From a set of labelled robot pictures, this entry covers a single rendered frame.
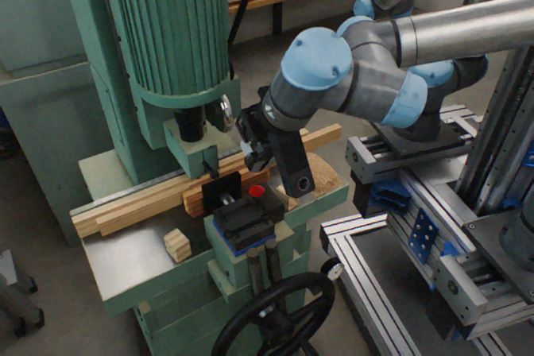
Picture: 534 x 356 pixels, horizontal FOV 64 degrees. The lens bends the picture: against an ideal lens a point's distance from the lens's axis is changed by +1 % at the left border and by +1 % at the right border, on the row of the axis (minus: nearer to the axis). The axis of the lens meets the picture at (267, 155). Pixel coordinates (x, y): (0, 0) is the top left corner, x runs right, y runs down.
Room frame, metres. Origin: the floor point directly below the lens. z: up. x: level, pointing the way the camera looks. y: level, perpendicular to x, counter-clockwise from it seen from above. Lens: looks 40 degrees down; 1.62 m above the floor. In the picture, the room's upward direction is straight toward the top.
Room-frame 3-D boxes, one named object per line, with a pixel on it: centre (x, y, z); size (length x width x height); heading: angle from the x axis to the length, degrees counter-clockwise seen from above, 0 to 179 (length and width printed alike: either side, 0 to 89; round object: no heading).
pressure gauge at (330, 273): (0.67, -0.17, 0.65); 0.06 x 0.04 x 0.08; 122
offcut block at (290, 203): (0.69, -0.05, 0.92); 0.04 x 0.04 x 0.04; 45
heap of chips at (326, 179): (0.79, -0.12, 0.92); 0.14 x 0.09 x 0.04; 32
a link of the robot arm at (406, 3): (1.38, -0.43, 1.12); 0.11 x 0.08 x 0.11; 122
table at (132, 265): (0.64, 0.08, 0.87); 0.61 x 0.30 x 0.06; 122
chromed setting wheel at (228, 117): (0.89, 0.12, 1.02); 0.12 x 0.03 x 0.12; 32
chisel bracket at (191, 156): (0.74, 0.17, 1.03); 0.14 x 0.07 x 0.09; 32
